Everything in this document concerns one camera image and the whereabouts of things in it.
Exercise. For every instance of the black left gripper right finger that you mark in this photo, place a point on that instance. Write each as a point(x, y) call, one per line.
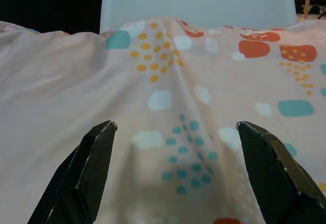
point(277, 178)

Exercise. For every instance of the pink pillow with coloured dots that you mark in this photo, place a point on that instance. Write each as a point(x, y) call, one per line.
point(163, 86)

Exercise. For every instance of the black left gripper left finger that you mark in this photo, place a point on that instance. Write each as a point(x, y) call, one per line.
point(84, 173)

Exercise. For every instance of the white plastic shell chair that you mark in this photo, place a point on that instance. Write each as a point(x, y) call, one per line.
point(198, 0)

